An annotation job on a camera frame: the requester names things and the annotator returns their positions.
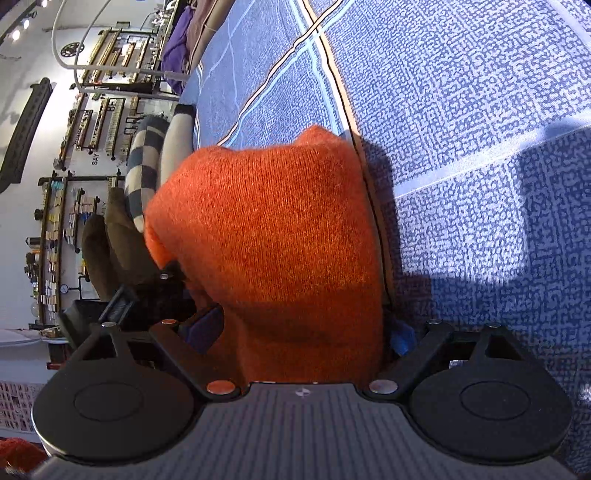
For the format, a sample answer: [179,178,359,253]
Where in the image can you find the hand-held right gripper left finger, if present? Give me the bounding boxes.
[69,307,243,400]

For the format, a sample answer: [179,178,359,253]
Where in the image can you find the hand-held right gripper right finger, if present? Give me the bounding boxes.
[363,318,548,401]

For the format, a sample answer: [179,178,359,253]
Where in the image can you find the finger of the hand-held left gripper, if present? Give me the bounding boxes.
[134,261,195,330]

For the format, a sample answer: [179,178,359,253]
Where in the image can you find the orange knit garment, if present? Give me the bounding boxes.
[143,124,386,386]

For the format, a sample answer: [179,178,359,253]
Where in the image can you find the brown sock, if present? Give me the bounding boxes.
[82,215,122,303]
[105,187,160,284]

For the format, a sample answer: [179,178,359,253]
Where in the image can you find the grey white striped sock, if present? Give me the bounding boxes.
[124,115,171,234]

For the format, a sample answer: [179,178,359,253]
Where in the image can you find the white sock with dark toe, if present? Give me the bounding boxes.
[158,104,200,188]

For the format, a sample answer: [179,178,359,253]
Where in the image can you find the purple cloth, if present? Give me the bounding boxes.
[163,4,194,95]

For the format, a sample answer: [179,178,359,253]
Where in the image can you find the blue plaid bed sheet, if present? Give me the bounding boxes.
[178,0,591,476]

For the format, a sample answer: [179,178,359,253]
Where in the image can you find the mauve blanket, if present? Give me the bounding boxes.
[182,0,220,70]

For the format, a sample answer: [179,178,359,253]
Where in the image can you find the ceiling track lights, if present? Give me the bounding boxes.
[0,0,52,46]

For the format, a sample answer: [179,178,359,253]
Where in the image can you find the wall rack with small goods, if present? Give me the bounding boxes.
[25,172,127,335]
[54,92,141,172]
[74,27,191,101]

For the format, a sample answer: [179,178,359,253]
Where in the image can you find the dark wall ledge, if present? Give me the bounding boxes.
[0,78,54,193]

